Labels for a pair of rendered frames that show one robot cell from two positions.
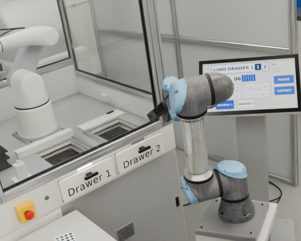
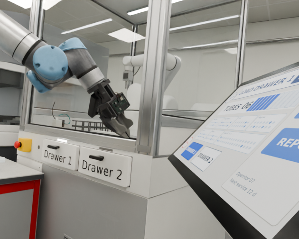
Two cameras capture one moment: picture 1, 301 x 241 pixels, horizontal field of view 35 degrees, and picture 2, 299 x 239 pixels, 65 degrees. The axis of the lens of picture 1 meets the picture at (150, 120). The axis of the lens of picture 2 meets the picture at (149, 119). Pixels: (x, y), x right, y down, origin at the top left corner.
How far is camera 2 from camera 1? 2.39 m
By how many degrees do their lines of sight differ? 75
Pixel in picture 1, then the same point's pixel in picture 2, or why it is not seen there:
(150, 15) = not seen: outside the picture
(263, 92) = (250, 138)
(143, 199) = (93, 229)
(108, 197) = (68, 189)
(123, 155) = (85, 151)
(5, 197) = (24, 126)
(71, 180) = (49, 143)
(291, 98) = (288, 184)
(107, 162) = (71, 148)
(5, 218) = not seen: hidden behind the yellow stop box
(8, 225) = not seen: hidden behind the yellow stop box
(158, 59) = (153, 52)
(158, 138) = (122, 160)
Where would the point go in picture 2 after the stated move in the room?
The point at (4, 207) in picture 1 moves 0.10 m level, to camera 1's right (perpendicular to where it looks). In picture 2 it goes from (23, 134) to (19, 135)
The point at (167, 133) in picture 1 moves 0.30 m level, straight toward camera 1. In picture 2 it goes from (142, 167) to (51, 164)
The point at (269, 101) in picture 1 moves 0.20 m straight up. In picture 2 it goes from (232, 167) to (244, 20)
